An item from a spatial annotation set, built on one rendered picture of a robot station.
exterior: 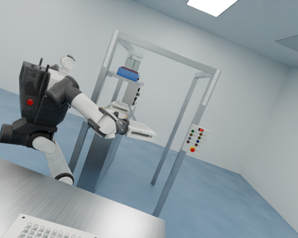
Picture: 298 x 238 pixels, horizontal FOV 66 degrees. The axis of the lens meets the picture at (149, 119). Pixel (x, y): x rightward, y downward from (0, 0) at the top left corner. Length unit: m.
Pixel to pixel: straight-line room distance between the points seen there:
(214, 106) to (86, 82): 3.12
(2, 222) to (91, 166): 1.78
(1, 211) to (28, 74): 0.72
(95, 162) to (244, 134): 4.39
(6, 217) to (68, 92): 0.62
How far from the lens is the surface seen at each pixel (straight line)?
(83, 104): 1.18
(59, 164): 1.65
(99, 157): 2.52
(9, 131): 1.52
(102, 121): 1.19
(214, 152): 6.04
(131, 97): 2.19
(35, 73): 1.37
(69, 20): 5.79
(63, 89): 1.23
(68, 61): 1.43
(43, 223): 0.78
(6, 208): 0.93
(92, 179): 2.64
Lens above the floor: 1.46
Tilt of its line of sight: 10 degrees down
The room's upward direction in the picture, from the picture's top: 21 degrees clockwise
